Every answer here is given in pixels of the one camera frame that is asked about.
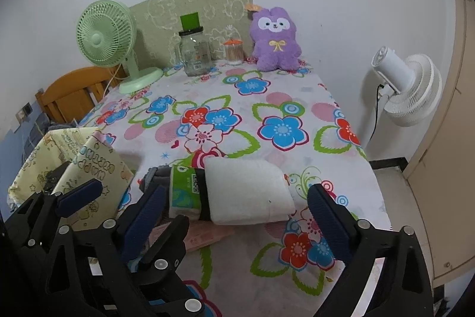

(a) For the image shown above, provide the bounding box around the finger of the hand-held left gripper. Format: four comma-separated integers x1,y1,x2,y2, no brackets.
138,215,191,286
17,179,104,225

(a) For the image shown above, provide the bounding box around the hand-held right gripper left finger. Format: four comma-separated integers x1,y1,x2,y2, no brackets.
42,184,168,317

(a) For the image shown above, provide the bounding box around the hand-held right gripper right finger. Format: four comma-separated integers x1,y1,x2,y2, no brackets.
308,183,436,317

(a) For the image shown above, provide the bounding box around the yellow fabric storage box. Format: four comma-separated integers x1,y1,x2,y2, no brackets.
7,127,135,232

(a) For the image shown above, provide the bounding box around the pink packet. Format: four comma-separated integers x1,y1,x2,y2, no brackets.
148,220,236,253

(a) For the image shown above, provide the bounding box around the grey striped cloth pouch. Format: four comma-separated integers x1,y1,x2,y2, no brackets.
137,165,173,191

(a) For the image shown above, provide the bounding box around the green white tissue packet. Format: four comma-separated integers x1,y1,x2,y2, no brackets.
168,165,208,219

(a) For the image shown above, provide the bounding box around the white towel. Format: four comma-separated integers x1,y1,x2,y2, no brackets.
203,157,296,226

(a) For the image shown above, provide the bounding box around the wooden bed headboard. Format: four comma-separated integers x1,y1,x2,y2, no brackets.
35,66,127,124

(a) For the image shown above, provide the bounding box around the beige door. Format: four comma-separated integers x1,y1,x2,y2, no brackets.
403,0,475,290

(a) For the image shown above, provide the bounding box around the floral tablecloth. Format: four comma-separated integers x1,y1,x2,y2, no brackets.
74,59,394,317

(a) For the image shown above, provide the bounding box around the white standing fan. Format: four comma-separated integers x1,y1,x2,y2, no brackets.
372,46,443,127

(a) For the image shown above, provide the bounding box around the green desk fan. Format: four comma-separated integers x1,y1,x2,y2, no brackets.
76,0,164,94

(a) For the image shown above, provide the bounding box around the glass jar mug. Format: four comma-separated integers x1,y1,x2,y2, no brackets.
174,26,213,77

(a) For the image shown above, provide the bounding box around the cotton swab jar orange lid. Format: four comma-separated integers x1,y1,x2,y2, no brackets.
223,38,245,66

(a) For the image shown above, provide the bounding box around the purple plush bunny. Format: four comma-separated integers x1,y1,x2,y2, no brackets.
245,4,302,72

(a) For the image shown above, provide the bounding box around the green plastic cup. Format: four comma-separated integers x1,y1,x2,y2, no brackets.
180,13,200,31

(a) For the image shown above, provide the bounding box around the green printed board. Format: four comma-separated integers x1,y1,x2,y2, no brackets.
129,0,254,67

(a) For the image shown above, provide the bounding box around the black fan cable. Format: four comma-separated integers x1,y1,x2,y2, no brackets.
365,83,387,154

